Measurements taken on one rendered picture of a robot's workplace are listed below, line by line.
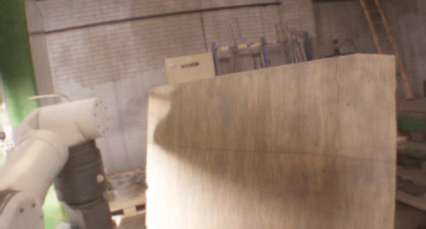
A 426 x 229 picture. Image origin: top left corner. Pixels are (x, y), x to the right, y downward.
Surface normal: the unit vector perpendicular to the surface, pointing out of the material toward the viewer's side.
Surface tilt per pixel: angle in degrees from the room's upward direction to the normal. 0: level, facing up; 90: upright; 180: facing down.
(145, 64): 90
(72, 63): 90
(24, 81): 90
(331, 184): 77
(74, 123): 90
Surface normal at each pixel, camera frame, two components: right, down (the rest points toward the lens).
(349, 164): -0.74, -0.05
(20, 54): 0.38, 0.03
